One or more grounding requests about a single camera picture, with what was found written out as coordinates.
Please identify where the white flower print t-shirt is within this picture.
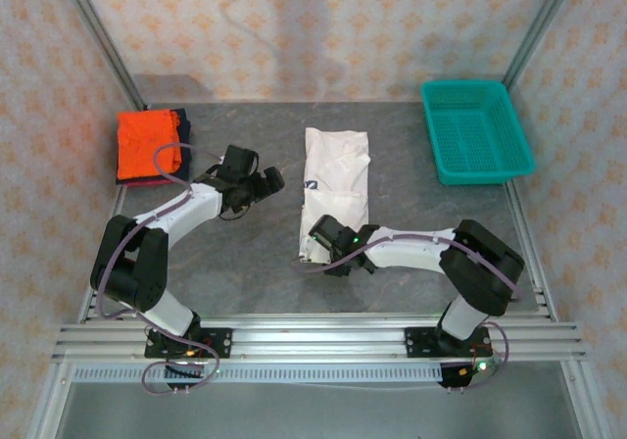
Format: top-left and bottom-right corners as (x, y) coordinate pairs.
(297, 126), (371, 265)

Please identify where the navy folded t-shirt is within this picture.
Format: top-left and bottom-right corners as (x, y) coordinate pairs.
(169, 108), (194, 184)

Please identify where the magenta folded t-shirt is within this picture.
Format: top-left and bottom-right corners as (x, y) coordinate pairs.
(115, 177), (167, 188)

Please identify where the orange folded t-shirt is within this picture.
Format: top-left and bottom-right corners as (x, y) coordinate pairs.
(116, 109), (185, 184)

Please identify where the teal plastic basket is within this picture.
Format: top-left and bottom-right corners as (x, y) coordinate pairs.
(420, 79), (537, 187)

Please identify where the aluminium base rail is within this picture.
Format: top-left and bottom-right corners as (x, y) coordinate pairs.
(51, 311), (589, 363)

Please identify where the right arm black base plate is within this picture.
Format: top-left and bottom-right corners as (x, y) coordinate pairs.
(404, 324), (493, 361)

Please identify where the slotted grey cable duct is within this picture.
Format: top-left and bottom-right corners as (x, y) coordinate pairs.
(72, 362), (445, 385)

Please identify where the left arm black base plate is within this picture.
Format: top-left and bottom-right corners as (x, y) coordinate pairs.
(145, 327), (233, 361)

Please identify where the aluminium frame post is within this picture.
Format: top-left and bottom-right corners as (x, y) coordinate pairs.
(502, 0), (584, 92)
(51, 0), (148, 112)

